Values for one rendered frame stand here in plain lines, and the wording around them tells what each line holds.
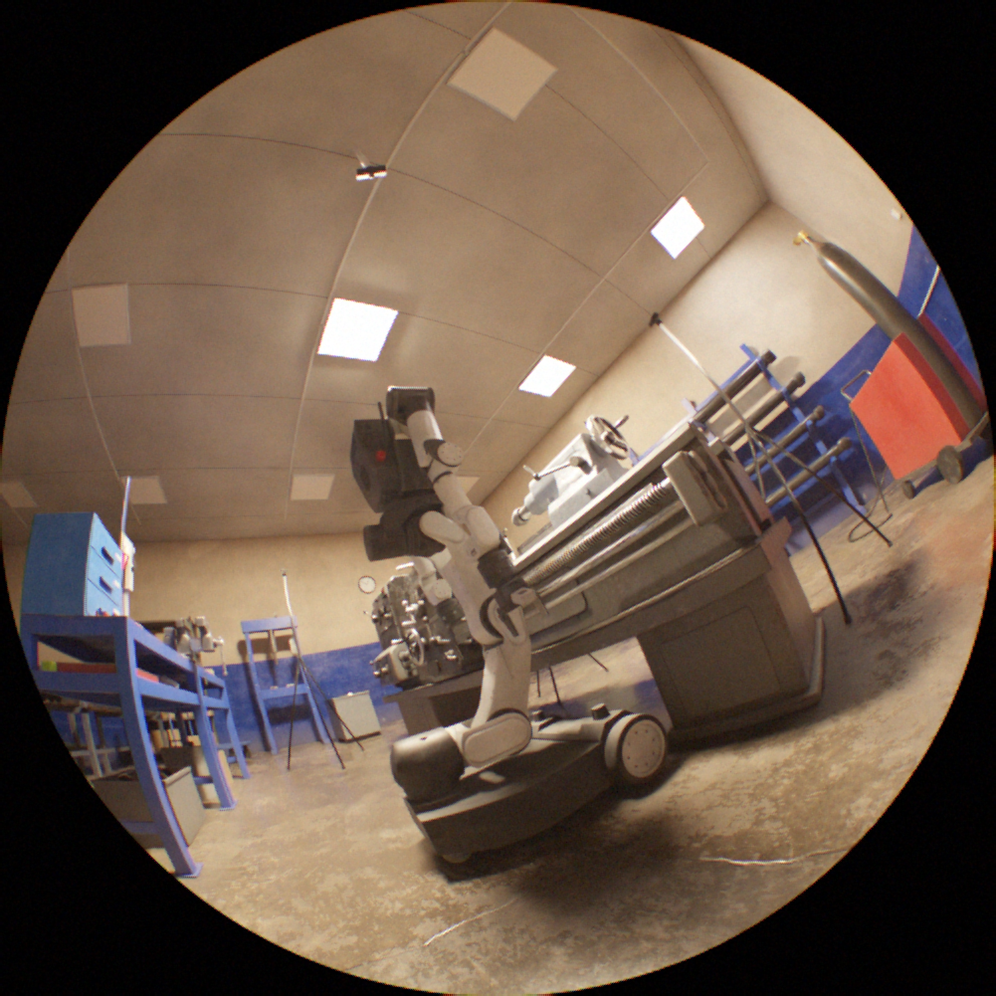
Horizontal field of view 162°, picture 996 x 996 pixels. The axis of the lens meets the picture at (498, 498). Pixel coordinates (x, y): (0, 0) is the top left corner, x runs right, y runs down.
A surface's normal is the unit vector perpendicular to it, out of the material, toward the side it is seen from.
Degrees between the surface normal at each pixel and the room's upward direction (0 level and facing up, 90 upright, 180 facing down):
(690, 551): 90
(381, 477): 115
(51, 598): 90
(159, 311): 180
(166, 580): 90
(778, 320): 90
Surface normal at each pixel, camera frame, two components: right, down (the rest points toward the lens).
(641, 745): 0.40, -0.53
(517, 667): 0.51, -0.13
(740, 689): -0.77, 0.02
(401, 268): 0.36, 0.84
